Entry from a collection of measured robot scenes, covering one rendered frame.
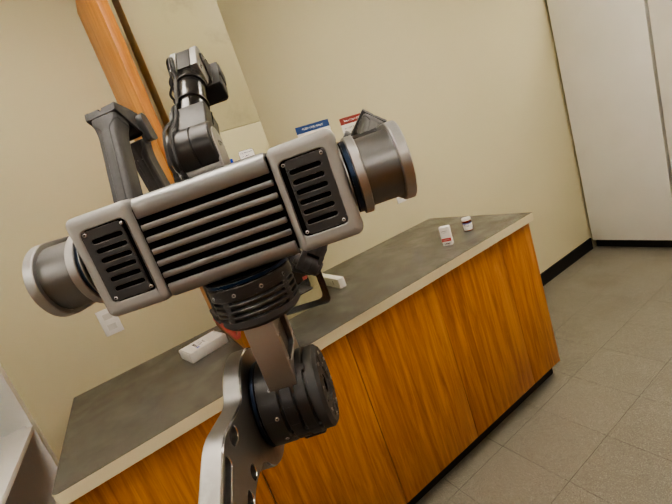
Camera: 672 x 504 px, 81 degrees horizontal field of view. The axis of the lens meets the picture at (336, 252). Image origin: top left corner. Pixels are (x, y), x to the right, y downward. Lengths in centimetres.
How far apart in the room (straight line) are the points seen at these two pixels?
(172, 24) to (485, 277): 159
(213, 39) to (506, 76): 228
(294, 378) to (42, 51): 170
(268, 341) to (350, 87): 193
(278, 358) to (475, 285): 135
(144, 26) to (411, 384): 162
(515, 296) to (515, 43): 208
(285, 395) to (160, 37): 130
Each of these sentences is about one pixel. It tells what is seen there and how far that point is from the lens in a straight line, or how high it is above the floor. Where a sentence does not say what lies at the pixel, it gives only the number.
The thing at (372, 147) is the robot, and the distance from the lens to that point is 58.
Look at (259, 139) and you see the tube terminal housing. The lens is 160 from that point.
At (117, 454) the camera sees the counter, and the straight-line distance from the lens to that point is 133.
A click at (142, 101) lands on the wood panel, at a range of 145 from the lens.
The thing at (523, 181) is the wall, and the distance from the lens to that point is 336.
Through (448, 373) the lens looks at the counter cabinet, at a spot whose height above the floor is 48.
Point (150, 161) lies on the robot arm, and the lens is 113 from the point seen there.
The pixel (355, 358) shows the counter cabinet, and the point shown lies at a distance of 149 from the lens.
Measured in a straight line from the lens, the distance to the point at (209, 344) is 165.
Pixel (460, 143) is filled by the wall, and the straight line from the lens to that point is 287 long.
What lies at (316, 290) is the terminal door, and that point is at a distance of 148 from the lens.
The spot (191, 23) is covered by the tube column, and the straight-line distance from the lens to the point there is 167.
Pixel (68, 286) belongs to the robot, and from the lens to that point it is 69.
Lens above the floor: 148
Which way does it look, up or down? 13 degrees down
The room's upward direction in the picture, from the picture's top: 19 degrees counter-clockwise
